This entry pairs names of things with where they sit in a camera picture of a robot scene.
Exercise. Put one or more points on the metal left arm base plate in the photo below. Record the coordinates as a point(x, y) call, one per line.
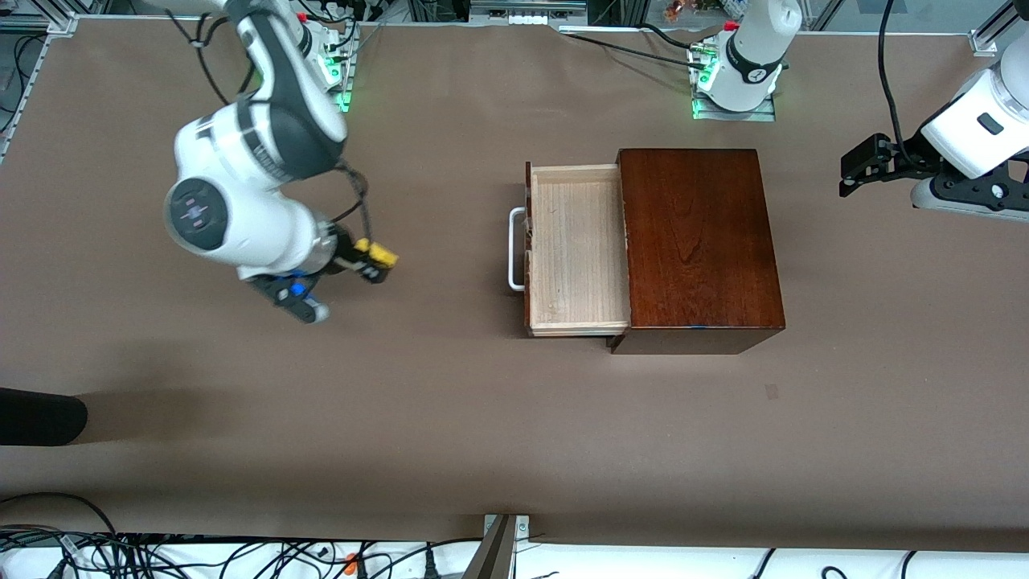
point(735, 116)

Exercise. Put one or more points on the white power strip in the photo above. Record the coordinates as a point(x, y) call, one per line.
point(526, 20)

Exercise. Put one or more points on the dark brown wooden cabinet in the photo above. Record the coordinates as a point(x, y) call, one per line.
point(699, 241)

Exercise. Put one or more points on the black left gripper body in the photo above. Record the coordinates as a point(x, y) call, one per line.
point(899, 156)

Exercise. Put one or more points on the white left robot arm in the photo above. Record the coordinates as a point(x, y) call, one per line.
point(752, 72)

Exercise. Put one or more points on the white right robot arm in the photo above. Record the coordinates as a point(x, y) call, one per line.
point(257, 161)

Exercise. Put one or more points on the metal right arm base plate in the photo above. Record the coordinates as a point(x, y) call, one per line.
point(344, 88)

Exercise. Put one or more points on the aluminium frame profile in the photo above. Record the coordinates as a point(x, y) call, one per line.
point(997, 24)
point(60, 24)

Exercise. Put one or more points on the yellow wooden block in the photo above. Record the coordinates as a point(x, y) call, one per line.
point(379, 254)

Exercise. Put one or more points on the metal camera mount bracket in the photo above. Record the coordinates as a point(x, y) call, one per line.
point(494, 555)

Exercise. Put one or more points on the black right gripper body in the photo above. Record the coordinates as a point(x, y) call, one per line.
point(344, 248)

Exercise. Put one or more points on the black cylinder object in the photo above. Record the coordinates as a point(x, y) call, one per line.
point(40, 416)

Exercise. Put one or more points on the small colourful figurines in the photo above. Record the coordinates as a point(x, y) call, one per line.
point(675, 10)

